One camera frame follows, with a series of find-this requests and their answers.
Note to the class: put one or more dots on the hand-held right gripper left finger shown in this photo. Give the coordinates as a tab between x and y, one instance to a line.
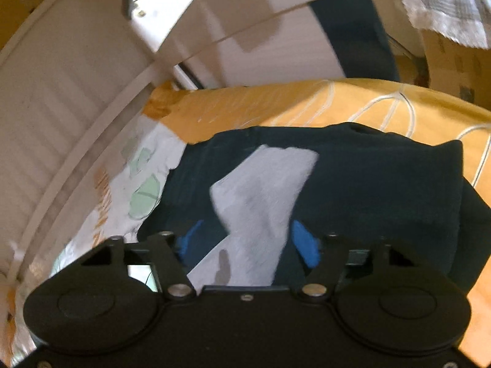
190	238

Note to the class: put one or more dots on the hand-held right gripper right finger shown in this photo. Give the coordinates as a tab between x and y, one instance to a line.
305	246

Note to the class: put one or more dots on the grey knit garment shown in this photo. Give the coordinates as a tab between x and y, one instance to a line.
261	199

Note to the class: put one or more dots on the dark navy garment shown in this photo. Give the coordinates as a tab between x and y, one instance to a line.
364	184

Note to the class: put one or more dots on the printed bed sheet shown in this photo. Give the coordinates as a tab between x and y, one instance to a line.
268	99

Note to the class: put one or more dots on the slatted panel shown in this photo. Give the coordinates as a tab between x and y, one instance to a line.
57	122

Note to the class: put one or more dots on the dark blue hanging cloth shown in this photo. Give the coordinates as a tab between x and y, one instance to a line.
353	34

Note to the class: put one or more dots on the cardboard box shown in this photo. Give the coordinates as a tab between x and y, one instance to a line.
448	65

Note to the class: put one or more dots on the checkered cloth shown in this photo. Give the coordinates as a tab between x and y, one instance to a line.
441	4

